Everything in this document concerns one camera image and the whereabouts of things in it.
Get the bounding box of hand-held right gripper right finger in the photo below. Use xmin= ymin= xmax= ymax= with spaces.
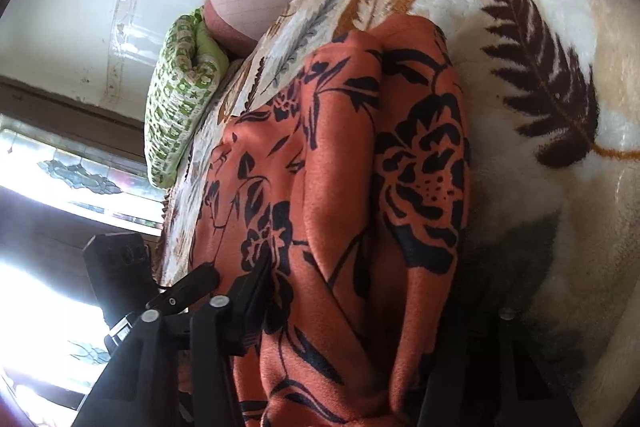
xmin=416 ymin=307 xmax=582 ymax=427

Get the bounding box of green patterned pillow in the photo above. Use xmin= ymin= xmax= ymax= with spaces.
xmin=145 ymin=6 xmax=232 ymax=188

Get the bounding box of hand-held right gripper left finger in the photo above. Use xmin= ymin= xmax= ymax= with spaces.
xmin=75 ymin=251 xmax=274 ymax=427

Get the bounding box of leaf print fleece blanket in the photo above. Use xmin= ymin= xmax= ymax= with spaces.
xmin=155 ymin=0 xmax=637 ymax=427

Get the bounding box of orange floral garment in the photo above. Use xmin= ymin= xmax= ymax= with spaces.
xmin=177 ymin=14 xmax=474 ymax=427

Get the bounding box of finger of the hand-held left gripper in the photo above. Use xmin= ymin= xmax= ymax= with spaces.
xmin=145 ymin=263 xmax=222 ymax=314

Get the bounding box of window with patterned glass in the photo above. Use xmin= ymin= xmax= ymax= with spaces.
xmin=0 ymin=74 xmax=171 ymax=408

